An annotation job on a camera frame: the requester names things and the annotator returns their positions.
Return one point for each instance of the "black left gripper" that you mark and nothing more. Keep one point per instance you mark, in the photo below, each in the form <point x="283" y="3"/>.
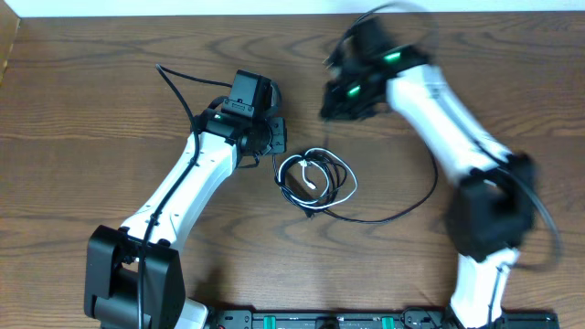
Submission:
<point x="278" y="135"/>

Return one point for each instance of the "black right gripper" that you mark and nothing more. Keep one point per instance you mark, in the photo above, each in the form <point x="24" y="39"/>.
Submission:
<point x="333" y="107"/>

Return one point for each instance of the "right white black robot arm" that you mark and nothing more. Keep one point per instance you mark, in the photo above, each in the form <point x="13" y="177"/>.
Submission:
<point x="489" y="214"/>

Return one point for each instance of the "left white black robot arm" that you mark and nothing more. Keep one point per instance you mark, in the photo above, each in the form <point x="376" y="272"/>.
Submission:
<point x="134" y="276"/>

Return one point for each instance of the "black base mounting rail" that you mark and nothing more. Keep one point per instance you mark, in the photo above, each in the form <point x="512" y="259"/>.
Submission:
<point x="412" y="318"/>

